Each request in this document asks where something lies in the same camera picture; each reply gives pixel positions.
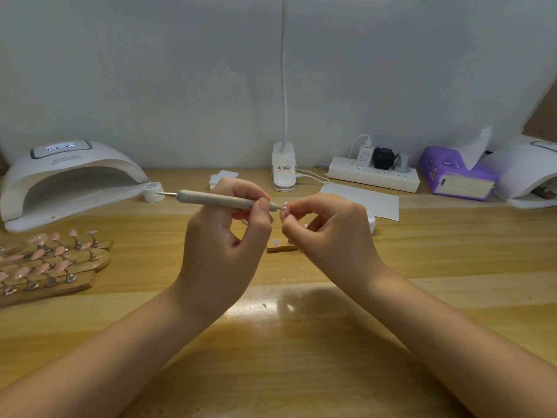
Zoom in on person's left hand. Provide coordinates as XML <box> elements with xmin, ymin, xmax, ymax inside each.
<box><xmin>174</xmin><ymin>178</ymin><xmax>276</xmax><ymax>327</ymax></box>

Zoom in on person's right hand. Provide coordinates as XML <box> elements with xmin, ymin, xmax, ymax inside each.
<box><xmin>280</xmin><ymin>194</ymin><xmax>390</xmax><ymax>303</ymax></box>

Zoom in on wooden nail holder strip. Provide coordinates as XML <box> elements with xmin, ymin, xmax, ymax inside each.
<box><xmin>267</xmin><ymin>239</ymin><xmax>299</xmax><ymax>254</ymax></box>

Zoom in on grey dotting pen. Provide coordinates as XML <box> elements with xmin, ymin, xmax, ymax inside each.
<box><xmin>157</xmin><ymin>189</ymin><xmax>285</xmax><ymax>213</ymax></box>

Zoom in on wooden stands with pink nails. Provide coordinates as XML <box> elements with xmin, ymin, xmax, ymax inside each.
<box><xmin>0</xmin><ymin>229</ymin><xmax>113</xmax><ymax>308</ymax></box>

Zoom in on white nail lamp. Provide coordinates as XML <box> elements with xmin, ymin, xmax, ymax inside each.
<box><xmin>483</xmin><ymin>135</ymin><xmax>557</xmax><ymax>210</ymax></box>
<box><xmin>0</xmin><ymin>139</ymin><xmax>151</xmax><ymax>233</ymax></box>

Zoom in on person's right forearm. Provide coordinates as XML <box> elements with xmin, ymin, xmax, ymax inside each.
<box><xmin>359</xmin><ymin>272</ymin><xmax>557</xmax><ymax>418</ymax></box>

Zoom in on person's left forearm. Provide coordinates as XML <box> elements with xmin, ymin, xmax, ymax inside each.
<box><xmin>0</xmin><ymin>290</ymin><xmax>219</xmax><ymax>418</ymax></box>

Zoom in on white desk lamp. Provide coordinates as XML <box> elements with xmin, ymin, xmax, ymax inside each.
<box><xmin>272</xmin><ymin>0</ymin><xmax>298</xmax><ymax>190</ymax></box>

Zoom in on white paper sheet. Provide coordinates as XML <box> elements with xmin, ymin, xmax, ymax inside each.
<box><xmin>320</xmin><ymin>182</ymin><xmax>400</xmax><ymax>222</ymax></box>

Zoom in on white power strip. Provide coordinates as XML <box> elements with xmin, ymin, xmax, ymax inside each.
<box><xmin>328</xmin><ymin>156</ymin><xmax>421</xmax><ymax>193</ymax></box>

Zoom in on stack of white cotton pads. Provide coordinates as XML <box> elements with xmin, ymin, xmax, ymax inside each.
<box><xmin>209</xmin><ymin>170</ymin><xmax>240</xmax><ymax>190</ymax></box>

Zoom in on small closed white jar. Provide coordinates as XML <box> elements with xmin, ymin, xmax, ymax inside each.
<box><xmin>142</xmin><ymin>182</ymin><xmax>165</xmax><ymax>204</ymax></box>

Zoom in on black plug adapter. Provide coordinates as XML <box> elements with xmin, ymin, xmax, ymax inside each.
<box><xmin>372</xmin><ymin>147</ymin><xmax>396</xmax><ymax>171</ymax></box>

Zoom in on purple tissue box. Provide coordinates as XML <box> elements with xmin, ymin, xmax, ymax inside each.
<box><xmin>419</xmin><ymin>146</ymin><xmax>499</xmax><ymax>201</ymax></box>

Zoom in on white tissue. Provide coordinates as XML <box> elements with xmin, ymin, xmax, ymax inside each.
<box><xmin>457</xmin><ymin>126</ymin><xmax>493</xmax><ymax>171</ymax></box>

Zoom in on brown wooden board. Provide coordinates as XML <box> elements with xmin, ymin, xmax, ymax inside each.
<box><xmin>522</xmin><ymin>78</ymin><xmax>557</xmax><ymax>143</ymax></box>

